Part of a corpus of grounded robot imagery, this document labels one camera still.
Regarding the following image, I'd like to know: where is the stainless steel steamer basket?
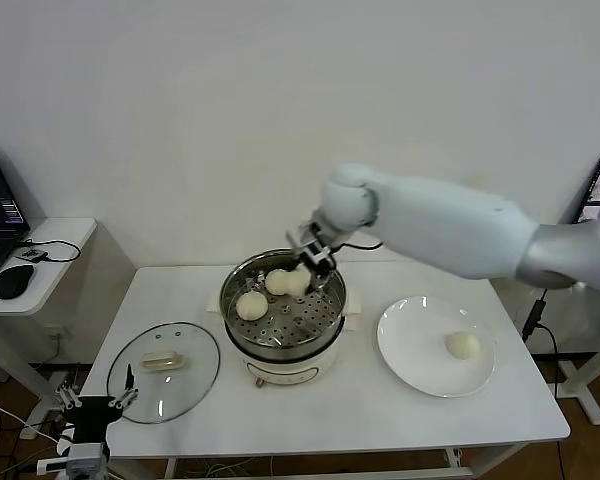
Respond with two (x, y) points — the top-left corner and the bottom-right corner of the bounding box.
(207, 251), (364, 351)

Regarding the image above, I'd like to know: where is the glass lid with cream handle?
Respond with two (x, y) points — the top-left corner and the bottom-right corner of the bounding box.
(106, 322), (221, 425)

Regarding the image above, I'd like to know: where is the black cable with adapter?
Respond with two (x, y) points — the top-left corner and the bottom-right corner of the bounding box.
(522, 287), (564, 401)

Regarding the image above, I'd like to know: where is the thin black usb cable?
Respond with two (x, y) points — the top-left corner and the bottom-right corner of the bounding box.
(22, 239), (81, 264)

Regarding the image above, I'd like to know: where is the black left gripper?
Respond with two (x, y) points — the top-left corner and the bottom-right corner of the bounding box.
(53, 364), (141, 444)

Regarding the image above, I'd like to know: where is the white steamed baozi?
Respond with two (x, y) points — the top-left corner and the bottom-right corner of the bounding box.
(285, 266), (315, 297)
(235, 292), (270, 322)
(445, 331), (481, 361)
(264, 269), (294, 297)

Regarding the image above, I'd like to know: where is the white table frame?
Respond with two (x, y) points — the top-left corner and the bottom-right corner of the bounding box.
(167, 442), (526, 480)

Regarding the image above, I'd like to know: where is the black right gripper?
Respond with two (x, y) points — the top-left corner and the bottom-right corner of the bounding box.
(285, 223), (339, 297)

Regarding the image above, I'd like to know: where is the white side desk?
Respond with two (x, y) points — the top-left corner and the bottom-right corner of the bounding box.
(0, 217), (99, 416)
(549, 284), (600, 426)

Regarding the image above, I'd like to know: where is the black computer mouse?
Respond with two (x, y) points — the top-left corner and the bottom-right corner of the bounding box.
(0, 264), (35, 300)

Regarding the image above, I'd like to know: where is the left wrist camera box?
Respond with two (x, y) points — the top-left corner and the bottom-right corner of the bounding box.
(35, 442), (111, 480)

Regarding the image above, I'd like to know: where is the cream electric cooking pot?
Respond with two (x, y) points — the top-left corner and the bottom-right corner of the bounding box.
(223, 319), (359, 390)

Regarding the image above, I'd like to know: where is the white round plate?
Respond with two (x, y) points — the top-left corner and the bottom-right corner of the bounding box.
(377, 296), (496, 399)

